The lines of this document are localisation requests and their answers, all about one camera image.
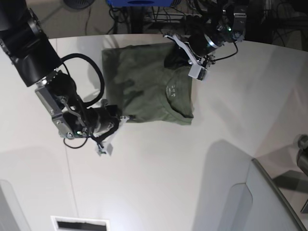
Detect black table leg post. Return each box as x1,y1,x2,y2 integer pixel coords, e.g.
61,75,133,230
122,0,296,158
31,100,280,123
129,6,145,34

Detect black round fan base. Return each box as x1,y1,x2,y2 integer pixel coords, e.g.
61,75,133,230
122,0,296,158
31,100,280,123
63,0,95,10

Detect blue plastic bin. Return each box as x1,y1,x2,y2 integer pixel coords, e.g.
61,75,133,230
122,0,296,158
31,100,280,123
107,0,173,7

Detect grey metal stand right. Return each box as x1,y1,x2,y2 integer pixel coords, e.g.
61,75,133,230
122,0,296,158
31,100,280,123
250,134,308,231

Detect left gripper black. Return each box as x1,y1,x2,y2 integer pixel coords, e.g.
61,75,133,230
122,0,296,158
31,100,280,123
161,28,221,69

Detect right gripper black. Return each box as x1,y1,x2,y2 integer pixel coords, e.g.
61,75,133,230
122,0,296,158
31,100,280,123
86,105,120,139

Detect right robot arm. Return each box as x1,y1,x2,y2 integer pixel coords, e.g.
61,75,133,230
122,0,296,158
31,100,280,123
0,0,121,154

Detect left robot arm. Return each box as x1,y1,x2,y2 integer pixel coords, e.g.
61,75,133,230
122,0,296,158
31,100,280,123
164,0,263,69

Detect green t-shirt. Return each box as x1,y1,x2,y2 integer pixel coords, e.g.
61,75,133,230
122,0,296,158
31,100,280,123
102,43,194,125

